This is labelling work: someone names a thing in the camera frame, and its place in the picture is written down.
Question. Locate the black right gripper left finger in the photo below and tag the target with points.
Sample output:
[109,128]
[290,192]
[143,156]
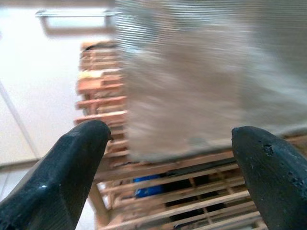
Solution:
[55,177]

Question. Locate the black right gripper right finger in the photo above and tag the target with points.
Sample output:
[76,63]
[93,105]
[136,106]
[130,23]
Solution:
[275,177]

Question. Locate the white cabinet door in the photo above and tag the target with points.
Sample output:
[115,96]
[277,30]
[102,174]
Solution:
[38,91]

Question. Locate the blue object under rack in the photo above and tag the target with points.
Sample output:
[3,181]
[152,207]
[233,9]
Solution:
[148,185]

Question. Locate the wooden slatted rack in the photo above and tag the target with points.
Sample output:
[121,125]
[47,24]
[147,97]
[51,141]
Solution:
[168,191]

